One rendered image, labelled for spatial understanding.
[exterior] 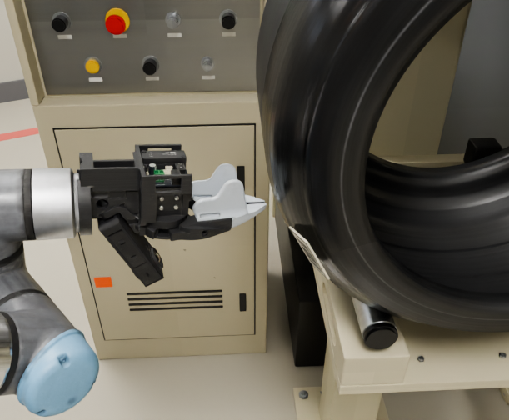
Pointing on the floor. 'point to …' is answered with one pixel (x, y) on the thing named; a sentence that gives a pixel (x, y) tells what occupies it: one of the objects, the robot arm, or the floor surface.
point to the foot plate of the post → (307, 401)
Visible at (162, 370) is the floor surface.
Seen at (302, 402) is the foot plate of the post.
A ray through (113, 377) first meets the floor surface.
